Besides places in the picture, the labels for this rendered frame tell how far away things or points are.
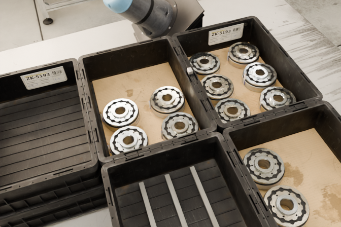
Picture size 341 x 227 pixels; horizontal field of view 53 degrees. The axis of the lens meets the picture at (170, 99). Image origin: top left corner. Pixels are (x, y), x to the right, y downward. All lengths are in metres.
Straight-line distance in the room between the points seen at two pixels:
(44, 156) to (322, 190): 0.72
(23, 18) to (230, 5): 1.94
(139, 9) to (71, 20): 1.75
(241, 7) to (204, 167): 0.94
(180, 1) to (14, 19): 2.06
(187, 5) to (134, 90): 0.38
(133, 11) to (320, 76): 0.72
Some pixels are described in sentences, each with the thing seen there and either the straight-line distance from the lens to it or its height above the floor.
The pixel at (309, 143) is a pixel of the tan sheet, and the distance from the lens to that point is 1.00.
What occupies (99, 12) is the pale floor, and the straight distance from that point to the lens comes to 2.96.
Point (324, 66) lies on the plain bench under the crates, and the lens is 1.43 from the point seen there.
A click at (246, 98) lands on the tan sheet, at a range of 1.06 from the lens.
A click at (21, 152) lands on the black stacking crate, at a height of 0.83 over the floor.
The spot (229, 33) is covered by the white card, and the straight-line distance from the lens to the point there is 1.19.
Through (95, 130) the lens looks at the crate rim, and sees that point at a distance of 0.88.
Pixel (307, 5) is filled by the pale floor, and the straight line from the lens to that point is 3.06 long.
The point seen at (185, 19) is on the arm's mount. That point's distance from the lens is 1.24.
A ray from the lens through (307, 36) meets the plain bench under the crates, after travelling 1.55.
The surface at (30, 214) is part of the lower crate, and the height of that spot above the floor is 0.80.
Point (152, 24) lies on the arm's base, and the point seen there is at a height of 0.87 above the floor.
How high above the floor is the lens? 1.61
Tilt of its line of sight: 49 degrees down
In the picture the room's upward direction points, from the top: 4 degrees counter-clockwise
